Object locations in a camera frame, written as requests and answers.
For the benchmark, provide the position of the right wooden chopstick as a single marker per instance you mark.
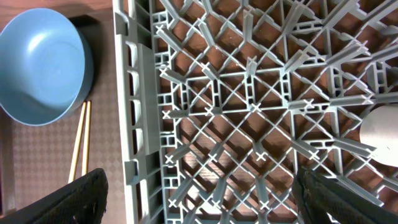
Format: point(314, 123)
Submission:
point(86, 141)

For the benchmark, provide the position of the wooden chopstick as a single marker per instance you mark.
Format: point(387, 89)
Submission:
point(76, 147)
point(86, 141)

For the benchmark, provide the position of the dark blue plate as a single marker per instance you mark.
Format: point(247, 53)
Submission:
point(46, 67)

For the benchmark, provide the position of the green cup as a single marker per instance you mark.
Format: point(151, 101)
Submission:
point(379, 130)

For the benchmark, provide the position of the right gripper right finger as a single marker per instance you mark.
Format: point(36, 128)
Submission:
point(318, 199)

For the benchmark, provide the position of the grey dishwasher rack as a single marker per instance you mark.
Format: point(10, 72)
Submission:
point(222, 102)

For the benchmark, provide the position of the left wooden chopstick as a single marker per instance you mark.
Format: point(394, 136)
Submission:
point(76, 147)

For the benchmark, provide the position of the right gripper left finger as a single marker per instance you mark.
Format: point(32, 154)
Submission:
point(81, 201)

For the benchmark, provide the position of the brown serving tray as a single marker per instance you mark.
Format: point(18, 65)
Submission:
point(42, 155)

